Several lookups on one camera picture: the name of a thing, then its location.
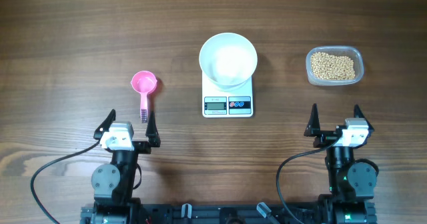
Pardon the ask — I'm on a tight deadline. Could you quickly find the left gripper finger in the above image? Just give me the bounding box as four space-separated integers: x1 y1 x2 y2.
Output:
145 111 161 147
93 109 116 140

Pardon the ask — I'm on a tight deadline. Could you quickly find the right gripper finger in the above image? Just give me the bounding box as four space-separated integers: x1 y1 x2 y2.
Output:
353 104 375 132
304 103 321 137

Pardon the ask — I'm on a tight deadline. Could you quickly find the pink plastic measuring scoop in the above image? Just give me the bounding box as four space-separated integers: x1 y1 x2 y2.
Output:
130 71 157 123

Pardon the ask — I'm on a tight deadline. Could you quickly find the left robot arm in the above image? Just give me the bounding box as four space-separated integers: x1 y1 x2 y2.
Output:
79 109 161 224

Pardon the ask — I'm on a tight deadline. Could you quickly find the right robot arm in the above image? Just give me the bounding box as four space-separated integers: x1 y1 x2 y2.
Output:
304 104 379 224

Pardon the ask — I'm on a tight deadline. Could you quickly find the white digital kitchen scale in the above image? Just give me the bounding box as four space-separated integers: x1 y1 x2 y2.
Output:
201 73 254 118

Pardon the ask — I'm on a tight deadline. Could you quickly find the white bowl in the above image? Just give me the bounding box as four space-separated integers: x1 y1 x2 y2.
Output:
199 33 258 89

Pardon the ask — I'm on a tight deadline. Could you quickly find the clear plastic container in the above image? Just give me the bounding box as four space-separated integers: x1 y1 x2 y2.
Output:
306 46 364 86

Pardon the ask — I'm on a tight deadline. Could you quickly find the soybeans pile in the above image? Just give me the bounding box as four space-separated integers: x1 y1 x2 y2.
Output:
310 52 356 81

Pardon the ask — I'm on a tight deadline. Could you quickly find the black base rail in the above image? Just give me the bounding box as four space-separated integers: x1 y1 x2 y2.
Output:
79 202 378 224

